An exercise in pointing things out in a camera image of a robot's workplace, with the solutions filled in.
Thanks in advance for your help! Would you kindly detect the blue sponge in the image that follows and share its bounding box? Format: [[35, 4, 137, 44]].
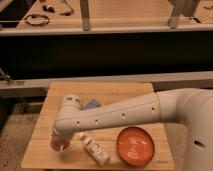
[[84, 99, 101, 110]]

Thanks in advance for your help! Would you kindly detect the black coiled cable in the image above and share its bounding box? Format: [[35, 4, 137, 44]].
[[24, 13, 51, 26]]

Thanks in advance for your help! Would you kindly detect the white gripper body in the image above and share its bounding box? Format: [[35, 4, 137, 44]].
[[79, 133, 110, 167]]

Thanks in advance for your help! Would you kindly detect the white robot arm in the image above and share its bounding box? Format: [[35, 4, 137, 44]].
[[50, 88, 213, 171]]

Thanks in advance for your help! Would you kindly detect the red pepper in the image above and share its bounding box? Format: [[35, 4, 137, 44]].
[[51, 140, 69, 151]]

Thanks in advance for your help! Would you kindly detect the orange ceramic bowl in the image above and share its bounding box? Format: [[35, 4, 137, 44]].
[[116, 127, 155, 167]]

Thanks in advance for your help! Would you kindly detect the wooden cutting board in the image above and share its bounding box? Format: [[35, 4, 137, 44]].
[[20, 81, 177, 171]]

